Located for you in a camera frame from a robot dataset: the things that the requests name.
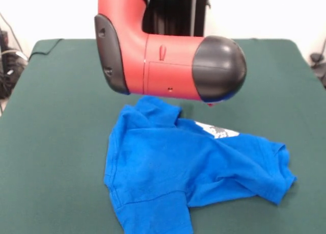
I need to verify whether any dark green table cloth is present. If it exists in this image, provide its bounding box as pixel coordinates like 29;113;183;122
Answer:
0;38;326;234

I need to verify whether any dark grey floor stand base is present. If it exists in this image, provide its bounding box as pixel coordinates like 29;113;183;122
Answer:
310;53;326;89
0;29;29;99

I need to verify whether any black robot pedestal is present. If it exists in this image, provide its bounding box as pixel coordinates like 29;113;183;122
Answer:
141;0;212;38

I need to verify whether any blue printed T-shirt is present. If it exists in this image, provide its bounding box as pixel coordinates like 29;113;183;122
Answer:
103;95;297;234

